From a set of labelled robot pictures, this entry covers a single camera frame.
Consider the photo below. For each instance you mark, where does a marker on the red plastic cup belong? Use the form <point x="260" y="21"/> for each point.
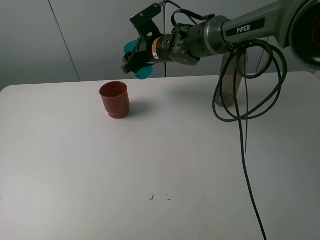
<point x="115" y="98"/>

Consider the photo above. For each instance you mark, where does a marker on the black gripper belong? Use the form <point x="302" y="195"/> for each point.
<point x="141" y="55"/>

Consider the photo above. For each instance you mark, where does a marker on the brown translucent water bottle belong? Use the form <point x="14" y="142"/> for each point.
<point x="230" y="79"/>

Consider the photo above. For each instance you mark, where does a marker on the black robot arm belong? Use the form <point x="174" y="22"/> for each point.
<point x="293" y="23"/>

